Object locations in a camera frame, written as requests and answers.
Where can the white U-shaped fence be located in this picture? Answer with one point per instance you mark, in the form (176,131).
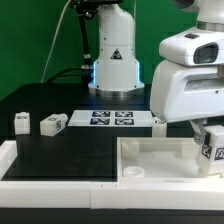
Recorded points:
(92,194)

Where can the white square tabletop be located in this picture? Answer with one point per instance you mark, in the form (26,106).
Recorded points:
(146,159)

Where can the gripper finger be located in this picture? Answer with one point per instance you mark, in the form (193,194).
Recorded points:
(201,136)

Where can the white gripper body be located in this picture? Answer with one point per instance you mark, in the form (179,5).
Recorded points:
(188,84)

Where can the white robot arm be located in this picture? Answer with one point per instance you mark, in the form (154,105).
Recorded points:
(116,70)

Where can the white marker base plate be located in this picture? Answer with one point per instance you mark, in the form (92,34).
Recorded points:
(106,118)

